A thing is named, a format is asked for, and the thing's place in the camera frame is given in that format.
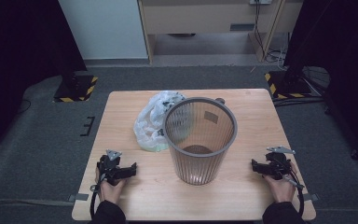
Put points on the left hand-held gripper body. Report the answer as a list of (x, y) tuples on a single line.
[(110, 166)]

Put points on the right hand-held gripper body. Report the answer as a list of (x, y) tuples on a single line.
[(278, 166)]

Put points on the white translucent plastic bag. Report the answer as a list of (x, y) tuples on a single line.
[(149, 124)]

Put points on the grey translucent ribbed trash bin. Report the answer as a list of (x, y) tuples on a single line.
[(199, 165)]

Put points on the person's right hand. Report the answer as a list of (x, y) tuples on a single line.
[(282, 189)]

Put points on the person's left hand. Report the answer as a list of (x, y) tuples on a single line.
[(110, 193)]

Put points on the grey tape strip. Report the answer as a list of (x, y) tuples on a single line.
[(79, 197), (310, 197)]

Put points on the black stand with striped base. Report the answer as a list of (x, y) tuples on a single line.
[(287, 85), (74, 88)]

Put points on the black curtain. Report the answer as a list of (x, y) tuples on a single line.
[(18, 62), (345, 62)]

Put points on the white cabinet panel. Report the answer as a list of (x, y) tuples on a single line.
[(105, 28)]

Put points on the light wooden desk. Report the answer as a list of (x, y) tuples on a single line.
[(199, 18)]

